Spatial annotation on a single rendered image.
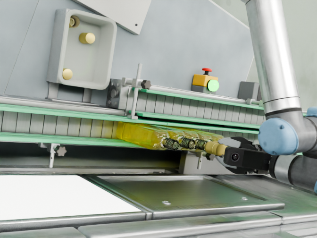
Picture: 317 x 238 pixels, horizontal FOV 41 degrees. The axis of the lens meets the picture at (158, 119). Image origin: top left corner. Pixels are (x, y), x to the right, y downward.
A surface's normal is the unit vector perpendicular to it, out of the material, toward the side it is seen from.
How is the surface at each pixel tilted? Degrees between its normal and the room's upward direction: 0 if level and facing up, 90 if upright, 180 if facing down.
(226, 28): 0
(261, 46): 85
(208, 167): 0
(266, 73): 85
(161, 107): 0
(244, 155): 29
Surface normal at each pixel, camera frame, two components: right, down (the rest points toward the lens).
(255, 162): 0.16, 0.03
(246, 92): -0.79, -0.08
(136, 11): 0.60, 0.14
